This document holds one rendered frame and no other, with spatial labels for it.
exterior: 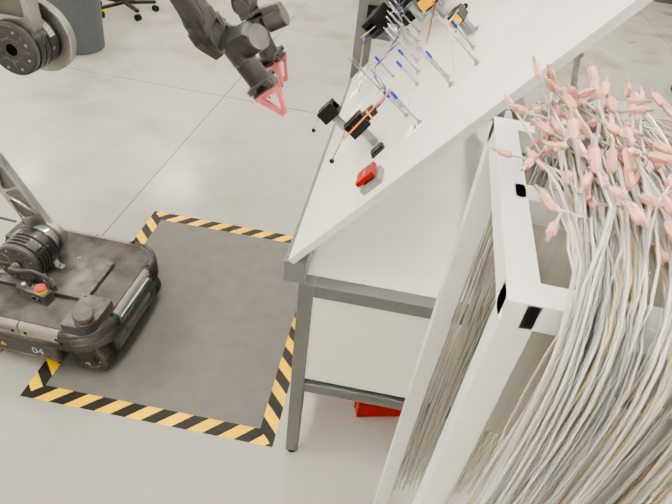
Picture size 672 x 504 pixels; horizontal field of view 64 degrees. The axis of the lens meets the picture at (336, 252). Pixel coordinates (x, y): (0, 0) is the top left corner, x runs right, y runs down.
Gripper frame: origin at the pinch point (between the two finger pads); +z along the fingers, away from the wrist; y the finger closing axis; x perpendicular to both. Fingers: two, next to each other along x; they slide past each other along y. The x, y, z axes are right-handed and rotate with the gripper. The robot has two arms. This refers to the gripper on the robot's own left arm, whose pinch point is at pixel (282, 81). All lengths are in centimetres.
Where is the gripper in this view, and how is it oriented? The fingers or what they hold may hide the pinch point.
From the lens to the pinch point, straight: 176.1
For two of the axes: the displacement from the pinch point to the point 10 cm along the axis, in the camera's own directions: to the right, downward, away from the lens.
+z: 3.9, 7.6, 5.2
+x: -9.0, 2.0, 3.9
